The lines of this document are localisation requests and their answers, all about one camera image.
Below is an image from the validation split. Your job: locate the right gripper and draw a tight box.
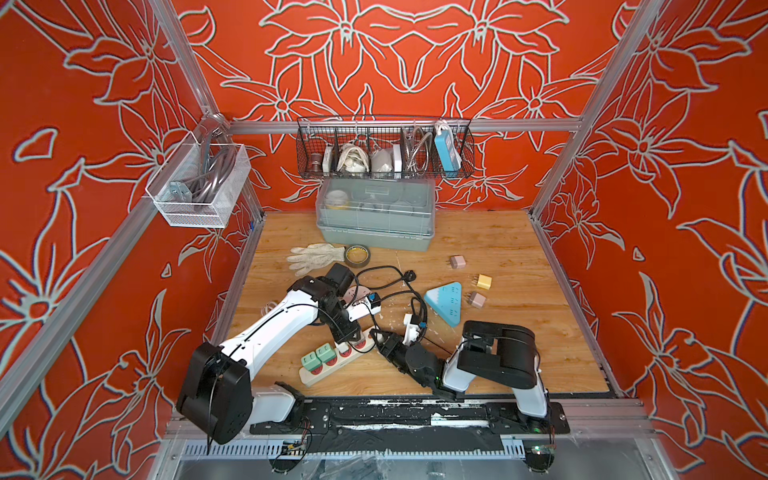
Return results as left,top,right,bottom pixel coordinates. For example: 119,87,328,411
368,332,431,391

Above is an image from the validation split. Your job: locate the white power strip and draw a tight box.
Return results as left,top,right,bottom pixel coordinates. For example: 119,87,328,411
298,328,375,386

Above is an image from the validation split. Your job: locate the green plug adapter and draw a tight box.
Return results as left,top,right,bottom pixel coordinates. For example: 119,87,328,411
301,351,323,372
315,343,337,365

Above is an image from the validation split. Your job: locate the pink plug adapter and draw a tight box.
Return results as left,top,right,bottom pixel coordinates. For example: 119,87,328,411
467,292,487,309
449,255,467,269

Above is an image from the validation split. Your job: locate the yellow plug adapter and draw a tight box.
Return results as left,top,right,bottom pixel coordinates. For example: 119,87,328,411
475,274,493,290

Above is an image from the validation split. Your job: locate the pink round power socket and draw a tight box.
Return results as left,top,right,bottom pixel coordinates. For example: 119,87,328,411
342,285,371,305

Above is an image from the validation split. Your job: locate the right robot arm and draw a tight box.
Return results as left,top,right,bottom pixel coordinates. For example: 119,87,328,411
372,320,549,419

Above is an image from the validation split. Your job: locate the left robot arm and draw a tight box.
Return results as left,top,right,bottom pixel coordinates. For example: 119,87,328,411
175,263,381,445

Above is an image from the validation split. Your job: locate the white work glove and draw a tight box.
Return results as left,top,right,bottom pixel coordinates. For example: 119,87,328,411
286,243,345,277

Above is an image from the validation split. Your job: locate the tape roll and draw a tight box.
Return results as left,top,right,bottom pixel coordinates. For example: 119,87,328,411
343,244,371,268

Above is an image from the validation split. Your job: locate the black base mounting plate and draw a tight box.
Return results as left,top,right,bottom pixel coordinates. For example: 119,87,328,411
244,396,571,436

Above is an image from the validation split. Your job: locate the grey plastic storage box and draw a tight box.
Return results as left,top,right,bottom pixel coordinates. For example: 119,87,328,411
316,178,436,252

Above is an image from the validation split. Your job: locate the blue power bank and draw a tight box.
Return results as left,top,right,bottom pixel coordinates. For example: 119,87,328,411
434,120,461,172

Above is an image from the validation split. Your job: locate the black power cable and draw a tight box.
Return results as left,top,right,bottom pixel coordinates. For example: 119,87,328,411
353,265,430,343

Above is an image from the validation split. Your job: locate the white cable bundle in basket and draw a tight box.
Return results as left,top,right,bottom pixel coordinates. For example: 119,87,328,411
335,142,370,176

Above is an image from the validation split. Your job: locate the black wire basket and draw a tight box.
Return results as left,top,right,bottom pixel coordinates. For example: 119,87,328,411
296,115,478,180

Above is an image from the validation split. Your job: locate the clear plastic wall basket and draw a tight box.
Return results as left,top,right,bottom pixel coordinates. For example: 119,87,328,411
145,133,250,229

